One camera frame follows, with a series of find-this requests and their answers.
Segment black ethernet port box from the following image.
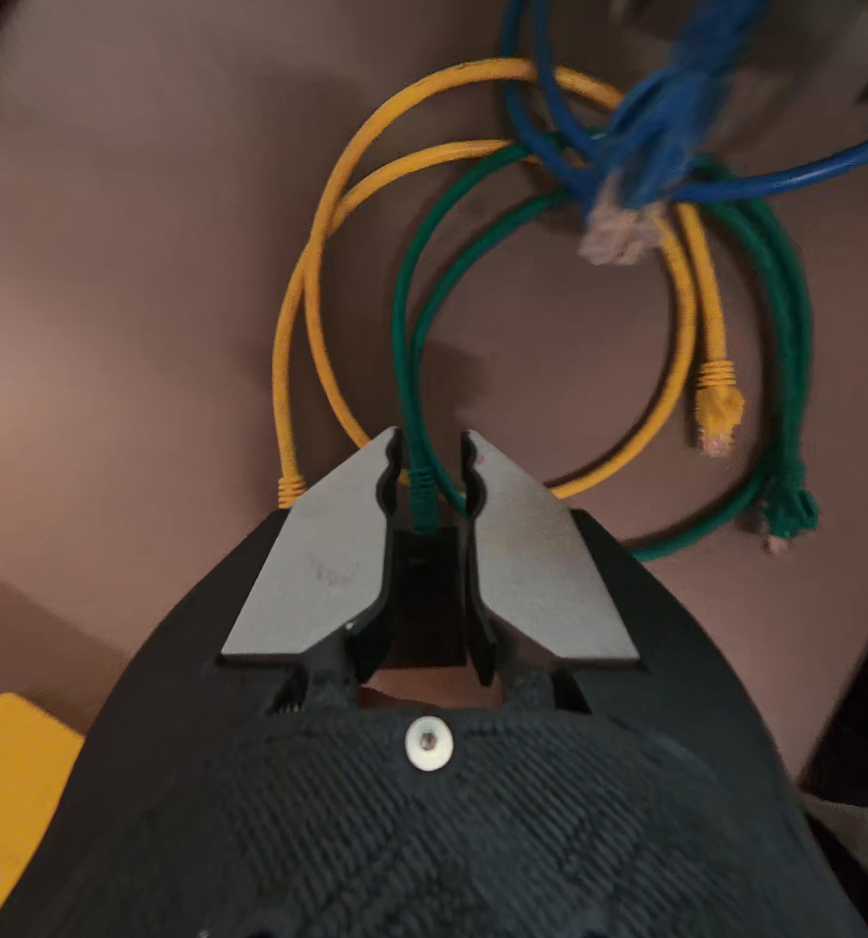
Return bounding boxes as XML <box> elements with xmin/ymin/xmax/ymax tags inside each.
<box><xmin>390</xmin><ymin>524</ymin><xmax>471</xmax><ymax>669</ymax></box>

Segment yellow ethernet cable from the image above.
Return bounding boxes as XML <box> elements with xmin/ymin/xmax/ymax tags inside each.
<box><xmin>273</xmin><ymin>59</ymin><xmax>746</xmax><ymax>510</ymax></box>

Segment yellow plastic bin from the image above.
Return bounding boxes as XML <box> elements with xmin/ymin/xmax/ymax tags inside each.
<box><xmin>0</xmin><ymin>692</ymin><xmax>86</xmax><ymax>938</ymax></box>

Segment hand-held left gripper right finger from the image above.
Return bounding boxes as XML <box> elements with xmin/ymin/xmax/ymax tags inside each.
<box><xmin>460</xmin><ymin>429</ymin><xmax>641</xmax><ymax>687</ymax></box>

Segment blue ethernet cable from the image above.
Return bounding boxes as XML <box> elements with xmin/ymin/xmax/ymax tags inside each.
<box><xmin>500</xmin><ymin>0</ymin><xmax>868</xmax><ymax>266</ymax></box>

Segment green ethernet cable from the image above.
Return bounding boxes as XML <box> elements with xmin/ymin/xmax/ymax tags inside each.
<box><xmin>391</xmin><ymin>135</ymin><xmax>821</xmax><ymax>564</ymax></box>

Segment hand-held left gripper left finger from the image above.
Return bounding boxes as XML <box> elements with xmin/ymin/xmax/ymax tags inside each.
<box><xmin>220</xmin><ymin>426</ymin><xmax>405</xmax><ymax>684</ymax></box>

